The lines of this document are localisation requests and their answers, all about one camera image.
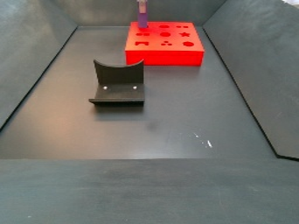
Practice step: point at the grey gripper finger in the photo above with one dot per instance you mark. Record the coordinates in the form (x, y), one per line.
(142, 3)

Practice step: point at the purple rectangle peg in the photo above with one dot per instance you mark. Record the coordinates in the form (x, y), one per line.
(142, 17)

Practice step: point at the red shape sorter block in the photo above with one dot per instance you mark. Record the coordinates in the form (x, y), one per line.
(165, 44)

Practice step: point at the black curved holder stand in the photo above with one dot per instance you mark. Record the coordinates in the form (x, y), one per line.
(121, 84)

